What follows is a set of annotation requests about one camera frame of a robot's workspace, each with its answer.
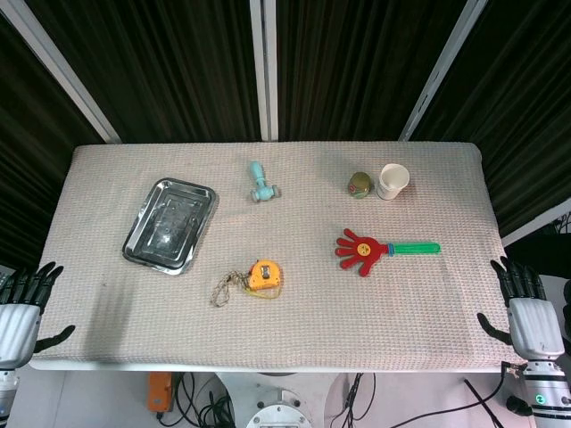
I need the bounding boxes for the left black-and-white robot hand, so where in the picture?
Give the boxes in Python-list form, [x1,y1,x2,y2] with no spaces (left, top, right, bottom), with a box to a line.
[0,261,76,370]

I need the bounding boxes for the right black-and-white robot hand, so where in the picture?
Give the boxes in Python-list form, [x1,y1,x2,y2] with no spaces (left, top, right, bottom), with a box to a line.
[476,257,566,363]

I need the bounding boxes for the red hand clapper toy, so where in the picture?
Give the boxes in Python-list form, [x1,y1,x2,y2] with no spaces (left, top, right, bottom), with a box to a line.
[335,228,442,278]

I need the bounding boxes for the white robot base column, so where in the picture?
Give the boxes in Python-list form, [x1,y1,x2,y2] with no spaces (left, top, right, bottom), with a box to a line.
[213,372,340,428]

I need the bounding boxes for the beige waffle-weave table cloth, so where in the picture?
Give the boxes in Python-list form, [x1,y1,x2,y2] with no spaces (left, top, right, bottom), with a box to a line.
[29,142,530,371]

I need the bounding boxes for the orange control pendant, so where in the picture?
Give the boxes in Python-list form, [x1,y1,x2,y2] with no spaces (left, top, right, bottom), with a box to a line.
[147,372,174,414]

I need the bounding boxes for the black pleated curtain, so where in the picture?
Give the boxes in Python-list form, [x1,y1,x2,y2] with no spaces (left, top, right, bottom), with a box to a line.
[276,0,472,143]
[24,0,262,144]
[410,0,571,240]
[0,12,106,268]

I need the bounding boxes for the rectangular stainless steel tray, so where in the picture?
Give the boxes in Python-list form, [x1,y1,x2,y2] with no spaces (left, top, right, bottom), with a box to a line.
[121,177,219,276]

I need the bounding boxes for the white paper cup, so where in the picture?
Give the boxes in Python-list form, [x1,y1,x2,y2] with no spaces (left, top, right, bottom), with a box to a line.
[377,163,410,201]

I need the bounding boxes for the small green can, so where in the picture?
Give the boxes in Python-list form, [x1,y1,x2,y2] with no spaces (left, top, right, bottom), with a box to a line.
[348,171,373,201]

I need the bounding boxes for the teal toy roller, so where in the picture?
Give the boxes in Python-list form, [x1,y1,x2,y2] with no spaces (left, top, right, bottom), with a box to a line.
[248,160,283,203]

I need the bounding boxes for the black right hand cable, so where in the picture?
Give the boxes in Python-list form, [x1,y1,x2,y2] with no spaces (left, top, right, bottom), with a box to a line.
[332,361,525,428]

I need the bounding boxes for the black coiled floor cables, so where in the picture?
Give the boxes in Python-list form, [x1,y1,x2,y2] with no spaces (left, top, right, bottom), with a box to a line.
[155,372,236,428]

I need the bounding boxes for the yellow tape measure with lanyard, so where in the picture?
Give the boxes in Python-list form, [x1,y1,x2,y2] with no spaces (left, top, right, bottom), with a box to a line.
[210,259,286,309]

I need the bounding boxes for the white frame post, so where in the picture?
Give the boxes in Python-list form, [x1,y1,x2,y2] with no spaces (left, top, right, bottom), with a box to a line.
[398,0,488,142]
[0,0,122,144]
[248,0,279,143]

